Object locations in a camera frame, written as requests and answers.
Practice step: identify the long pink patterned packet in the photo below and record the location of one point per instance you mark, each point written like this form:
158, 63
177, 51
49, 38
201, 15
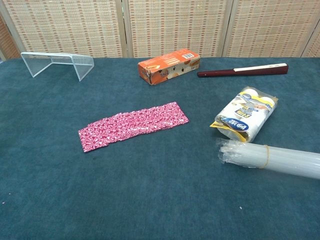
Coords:
150, 117

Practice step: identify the teal felt table cover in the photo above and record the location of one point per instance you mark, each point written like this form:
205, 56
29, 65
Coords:
160, 200

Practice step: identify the dark red folded hand fan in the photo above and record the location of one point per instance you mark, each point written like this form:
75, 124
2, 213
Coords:
215, 73

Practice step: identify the woven bamboo screen panel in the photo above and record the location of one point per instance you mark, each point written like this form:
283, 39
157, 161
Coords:
67, 27
270, 27
7, 42
314, 47
175, 25

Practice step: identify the small pink patterned packet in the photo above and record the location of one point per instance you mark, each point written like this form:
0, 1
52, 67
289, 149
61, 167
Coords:
92, 137

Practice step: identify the clear plastic tube bundle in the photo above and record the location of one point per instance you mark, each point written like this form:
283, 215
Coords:
287, 160

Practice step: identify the tan rubber band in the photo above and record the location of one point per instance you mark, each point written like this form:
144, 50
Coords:
266, 157

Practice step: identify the orange cardboard box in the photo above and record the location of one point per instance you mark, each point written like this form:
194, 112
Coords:
160, 68

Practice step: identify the white plastic-wrapped roll pack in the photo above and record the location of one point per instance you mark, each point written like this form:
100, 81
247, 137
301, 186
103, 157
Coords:
245, 117

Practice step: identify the clear acrylic stand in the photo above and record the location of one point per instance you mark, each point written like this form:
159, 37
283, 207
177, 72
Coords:
83, 62

